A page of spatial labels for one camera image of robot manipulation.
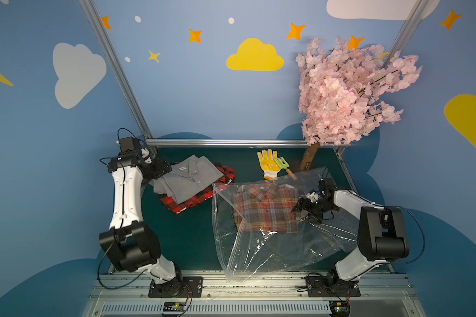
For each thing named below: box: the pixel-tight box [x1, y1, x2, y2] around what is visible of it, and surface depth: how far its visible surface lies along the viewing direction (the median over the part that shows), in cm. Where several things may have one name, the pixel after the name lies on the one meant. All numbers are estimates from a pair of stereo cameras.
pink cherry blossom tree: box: [295, 36, 423, 172], surface depth 73 cm
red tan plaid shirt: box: [232, 183, 301, 234], surface depth 95 cm
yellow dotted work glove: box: [257, 148, 281, 179], surface depth 117 cm
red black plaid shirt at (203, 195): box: [160, 165, 237, 214], surface depth 95 cm
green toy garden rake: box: [273, 156, 297, 180], surface depth 117 cm
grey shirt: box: [152, 154, 225, 205], surface depth 97 cm
